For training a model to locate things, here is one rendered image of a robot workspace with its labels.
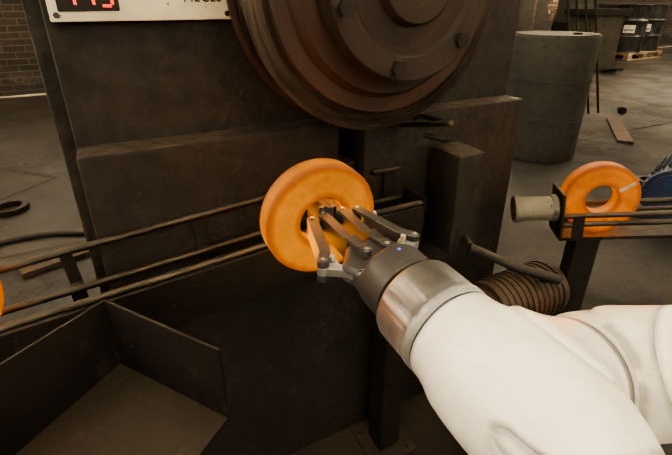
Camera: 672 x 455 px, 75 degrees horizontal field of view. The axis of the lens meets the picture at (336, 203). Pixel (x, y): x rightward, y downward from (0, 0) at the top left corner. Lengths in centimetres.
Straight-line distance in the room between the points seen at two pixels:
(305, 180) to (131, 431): 38
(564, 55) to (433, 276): 309
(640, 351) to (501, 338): 13
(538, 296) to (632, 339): 65
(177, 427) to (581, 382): 48
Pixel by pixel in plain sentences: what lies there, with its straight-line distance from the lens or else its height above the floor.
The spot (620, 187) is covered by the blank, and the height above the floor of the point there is 74.
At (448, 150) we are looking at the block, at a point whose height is 80.
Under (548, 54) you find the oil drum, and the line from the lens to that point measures 341.
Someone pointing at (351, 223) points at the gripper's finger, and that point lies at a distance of 52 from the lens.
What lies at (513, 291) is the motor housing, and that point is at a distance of 103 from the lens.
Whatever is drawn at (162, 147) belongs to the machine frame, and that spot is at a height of 87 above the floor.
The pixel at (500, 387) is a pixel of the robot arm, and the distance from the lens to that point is 32.
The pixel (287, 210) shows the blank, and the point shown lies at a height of 85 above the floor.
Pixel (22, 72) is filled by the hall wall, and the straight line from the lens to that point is 685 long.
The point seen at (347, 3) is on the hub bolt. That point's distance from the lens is 63.
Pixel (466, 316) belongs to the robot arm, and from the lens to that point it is 35.
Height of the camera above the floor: 109
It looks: 25 degrees down
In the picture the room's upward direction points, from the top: straight up
